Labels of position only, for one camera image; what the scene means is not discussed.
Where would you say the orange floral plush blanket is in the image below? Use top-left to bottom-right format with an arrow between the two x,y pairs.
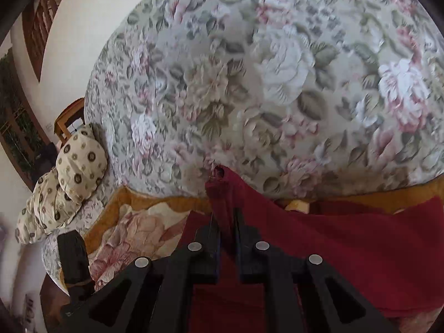
83,177 -> 444,333

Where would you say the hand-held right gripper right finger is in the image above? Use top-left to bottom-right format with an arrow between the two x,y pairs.
234,209 -> 399,333

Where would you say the dark red garment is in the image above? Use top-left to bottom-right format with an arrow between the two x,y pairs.
187,165 -> 444,333

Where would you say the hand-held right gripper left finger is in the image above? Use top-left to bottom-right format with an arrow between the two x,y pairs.
60,213 -> 221,333

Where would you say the floral bedsheet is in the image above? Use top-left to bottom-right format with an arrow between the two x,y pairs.
41,0 -> 444,295

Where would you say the wooden chair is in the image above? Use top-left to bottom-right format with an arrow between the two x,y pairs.
54,98 -> 86,150

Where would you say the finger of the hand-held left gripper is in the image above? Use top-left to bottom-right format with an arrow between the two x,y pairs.
57,230 -> 95,296

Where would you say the cream pillow with round print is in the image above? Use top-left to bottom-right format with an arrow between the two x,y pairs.
56,123 -> 108,203
14,166 -> 84,245

